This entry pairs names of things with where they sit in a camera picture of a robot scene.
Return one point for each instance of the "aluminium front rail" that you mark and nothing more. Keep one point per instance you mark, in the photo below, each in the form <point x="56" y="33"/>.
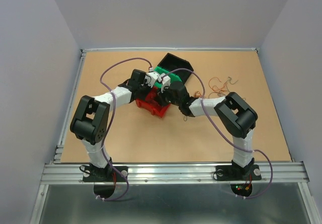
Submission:
<point x="141" y="174"/>

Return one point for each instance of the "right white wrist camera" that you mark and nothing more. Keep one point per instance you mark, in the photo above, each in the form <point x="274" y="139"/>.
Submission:
<point x="165" y="81"/>

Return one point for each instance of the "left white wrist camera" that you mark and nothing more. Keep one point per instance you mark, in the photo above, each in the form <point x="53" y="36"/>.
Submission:
<point x="151" y="78"/>

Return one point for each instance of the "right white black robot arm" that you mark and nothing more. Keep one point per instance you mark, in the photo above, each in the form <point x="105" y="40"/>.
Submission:
<point x="236" y="115"/>

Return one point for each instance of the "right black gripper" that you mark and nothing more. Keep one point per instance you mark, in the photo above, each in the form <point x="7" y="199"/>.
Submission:
<point x="160" y="97"/>

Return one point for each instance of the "black storage bin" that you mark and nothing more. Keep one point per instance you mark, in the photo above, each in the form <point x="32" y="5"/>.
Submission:
<point x="171" y="62"/>

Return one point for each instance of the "aluminium table edge frame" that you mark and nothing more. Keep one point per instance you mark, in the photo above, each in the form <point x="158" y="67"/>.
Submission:
<point x="137" y="136"/>

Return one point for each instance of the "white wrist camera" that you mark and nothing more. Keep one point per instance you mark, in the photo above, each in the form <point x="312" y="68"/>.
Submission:
<point x="151" y="78"/>
<point x="165" y="81"/>

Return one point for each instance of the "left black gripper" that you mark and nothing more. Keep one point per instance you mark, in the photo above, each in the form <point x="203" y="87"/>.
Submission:
<point x="148" y="88"/>

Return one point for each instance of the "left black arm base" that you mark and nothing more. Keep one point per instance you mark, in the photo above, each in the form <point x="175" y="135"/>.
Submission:
<point x="103" y="179"/>

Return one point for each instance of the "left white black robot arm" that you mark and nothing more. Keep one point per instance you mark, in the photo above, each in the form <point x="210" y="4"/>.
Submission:
<point x="93" y="116"/>

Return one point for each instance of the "red storage bin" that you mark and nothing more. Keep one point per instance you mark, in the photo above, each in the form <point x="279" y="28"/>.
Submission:
<point x="152" y="104"/>

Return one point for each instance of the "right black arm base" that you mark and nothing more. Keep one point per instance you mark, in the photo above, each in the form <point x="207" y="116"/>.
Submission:
<point x="241" y="183"/>

